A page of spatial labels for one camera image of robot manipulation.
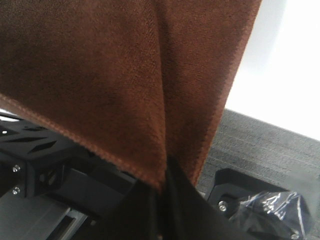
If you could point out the brown towel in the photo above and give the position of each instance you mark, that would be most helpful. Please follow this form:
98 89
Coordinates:
134 81

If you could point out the grey carpet mat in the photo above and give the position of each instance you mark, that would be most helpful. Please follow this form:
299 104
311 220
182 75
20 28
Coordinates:
263 151

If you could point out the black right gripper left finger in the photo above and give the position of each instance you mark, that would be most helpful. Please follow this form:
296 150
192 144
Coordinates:
135 218

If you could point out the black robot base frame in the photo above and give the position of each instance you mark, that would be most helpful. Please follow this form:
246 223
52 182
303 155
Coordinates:
51 188

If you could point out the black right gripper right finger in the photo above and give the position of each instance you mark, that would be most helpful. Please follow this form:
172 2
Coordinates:
186 215

